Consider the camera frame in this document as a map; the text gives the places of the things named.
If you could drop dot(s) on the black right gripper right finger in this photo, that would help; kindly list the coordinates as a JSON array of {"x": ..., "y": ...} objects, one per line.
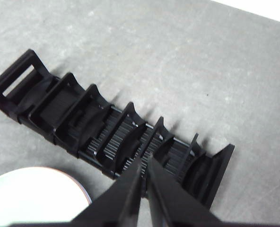
[{"x": 173, "y": 201}]

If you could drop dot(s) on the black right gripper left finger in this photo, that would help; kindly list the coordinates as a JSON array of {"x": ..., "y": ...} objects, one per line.
[{"x": 121, "y": 201}]

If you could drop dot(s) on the pale green plate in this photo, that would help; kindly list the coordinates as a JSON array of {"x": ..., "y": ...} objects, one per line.
[{"x": 36, "y": 196}]

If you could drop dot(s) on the black plate rack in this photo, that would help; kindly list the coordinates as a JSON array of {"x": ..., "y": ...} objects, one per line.
[{"x": 64, "y": 111}]

